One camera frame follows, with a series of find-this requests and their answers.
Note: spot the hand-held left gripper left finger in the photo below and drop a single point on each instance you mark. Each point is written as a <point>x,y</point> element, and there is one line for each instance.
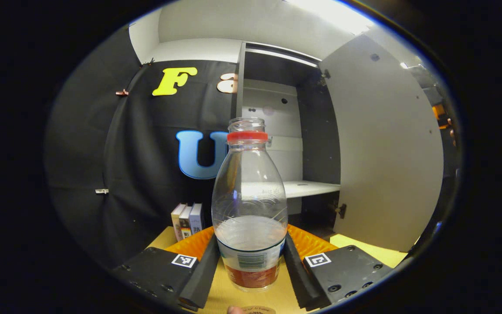
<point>198,279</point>

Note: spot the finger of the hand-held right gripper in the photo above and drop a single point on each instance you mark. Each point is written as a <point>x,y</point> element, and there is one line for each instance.
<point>439,114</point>

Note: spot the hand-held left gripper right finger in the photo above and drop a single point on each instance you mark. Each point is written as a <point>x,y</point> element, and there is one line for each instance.
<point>299,279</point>

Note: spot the round brown coaster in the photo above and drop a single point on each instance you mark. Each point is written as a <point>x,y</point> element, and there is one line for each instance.
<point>257,310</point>

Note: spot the grey cabinet door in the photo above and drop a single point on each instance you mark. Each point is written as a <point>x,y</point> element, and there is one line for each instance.
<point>386,152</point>

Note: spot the clear plastic bottle red cap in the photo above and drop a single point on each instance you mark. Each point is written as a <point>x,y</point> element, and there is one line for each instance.
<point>249,183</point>

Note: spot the grey cabinet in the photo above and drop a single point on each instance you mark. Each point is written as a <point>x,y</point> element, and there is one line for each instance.
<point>316,144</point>

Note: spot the metal door hinge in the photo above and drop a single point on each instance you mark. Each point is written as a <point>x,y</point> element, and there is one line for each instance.
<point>324,77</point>
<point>340,210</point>

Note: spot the white cabinet shelf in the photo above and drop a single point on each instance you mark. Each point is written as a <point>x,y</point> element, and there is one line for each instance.
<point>312,188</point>

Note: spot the white clip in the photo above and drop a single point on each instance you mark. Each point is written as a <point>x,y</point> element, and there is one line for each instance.
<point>101,191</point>

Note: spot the black backdrop cloth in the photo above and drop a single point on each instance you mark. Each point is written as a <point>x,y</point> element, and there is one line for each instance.
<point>137,152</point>

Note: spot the copper clip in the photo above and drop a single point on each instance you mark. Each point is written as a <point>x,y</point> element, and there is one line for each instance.
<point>122,92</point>

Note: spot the black binder clip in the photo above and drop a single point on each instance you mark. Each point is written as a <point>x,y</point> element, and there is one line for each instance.
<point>148,62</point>

